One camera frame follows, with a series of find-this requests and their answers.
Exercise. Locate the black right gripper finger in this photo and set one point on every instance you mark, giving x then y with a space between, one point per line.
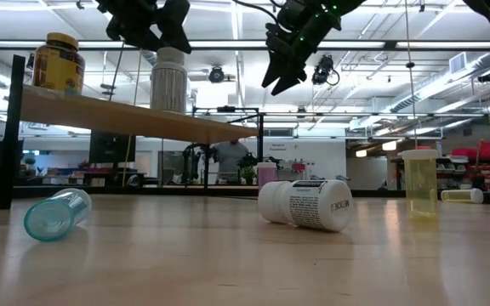
291 81
275 70

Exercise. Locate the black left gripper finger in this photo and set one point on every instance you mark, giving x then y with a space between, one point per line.
177 30
136 36

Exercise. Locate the large white ribbed bottle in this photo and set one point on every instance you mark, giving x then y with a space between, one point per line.
168 85

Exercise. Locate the brown bottle yellow lid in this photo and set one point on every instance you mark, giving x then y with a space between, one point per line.
58 64

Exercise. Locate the small pink vial white cap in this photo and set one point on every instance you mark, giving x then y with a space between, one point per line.
266 176

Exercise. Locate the small white labelled medicine bottle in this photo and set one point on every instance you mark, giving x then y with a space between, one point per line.
309 206

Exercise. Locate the small yellow vial white cap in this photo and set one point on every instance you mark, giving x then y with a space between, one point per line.
419 183

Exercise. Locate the small teal vial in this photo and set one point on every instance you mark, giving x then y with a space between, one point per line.
55 217

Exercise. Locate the black ceiling-hung device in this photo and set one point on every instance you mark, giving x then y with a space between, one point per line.
216 75
323 70

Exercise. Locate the person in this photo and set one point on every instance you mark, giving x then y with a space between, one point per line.
230 159

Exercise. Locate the slim yellowish vial white cap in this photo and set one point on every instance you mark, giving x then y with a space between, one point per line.
462 195

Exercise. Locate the red storage bin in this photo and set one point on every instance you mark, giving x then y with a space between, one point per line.
489 149

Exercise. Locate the wooden shelf black metal frame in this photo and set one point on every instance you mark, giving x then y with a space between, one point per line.
121 117

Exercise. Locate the black wall screen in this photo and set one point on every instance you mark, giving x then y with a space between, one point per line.
112 146

